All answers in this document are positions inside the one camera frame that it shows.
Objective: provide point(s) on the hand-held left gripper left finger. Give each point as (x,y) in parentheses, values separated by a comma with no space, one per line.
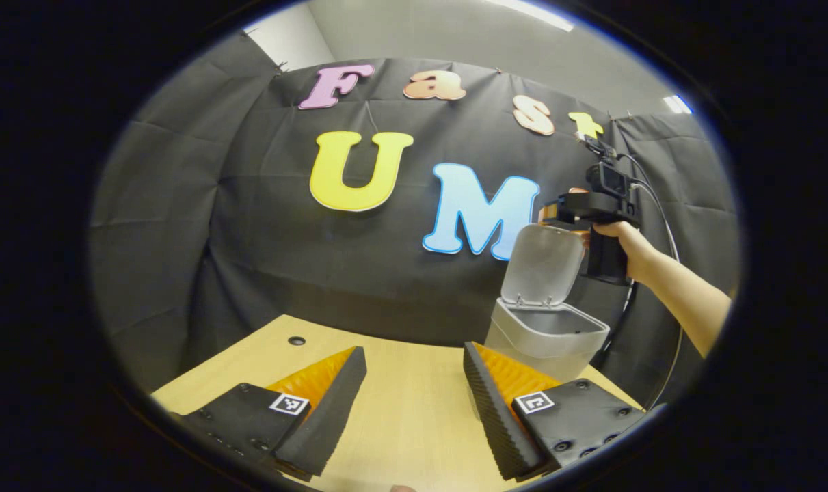
(331,417)

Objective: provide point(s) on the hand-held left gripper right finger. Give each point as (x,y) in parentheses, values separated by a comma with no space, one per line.
(499,417)

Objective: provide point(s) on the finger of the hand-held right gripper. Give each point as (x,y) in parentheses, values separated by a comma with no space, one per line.
(549,214)

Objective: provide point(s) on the white desktop garbage bin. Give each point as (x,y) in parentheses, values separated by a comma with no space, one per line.
(543,328)

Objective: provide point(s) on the wooden desktop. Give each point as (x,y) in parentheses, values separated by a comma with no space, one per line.
(407,410)

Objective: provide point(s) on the small ceiling light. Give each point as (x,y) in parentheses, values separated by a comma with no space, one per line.
(677,104)

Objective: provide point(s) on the black backdrop cloth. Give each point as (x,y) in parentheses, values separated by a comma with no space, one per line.
(263,273)

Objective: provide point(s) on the long ceiling light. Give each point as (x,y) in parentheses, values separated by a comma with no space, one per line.
(530,12)

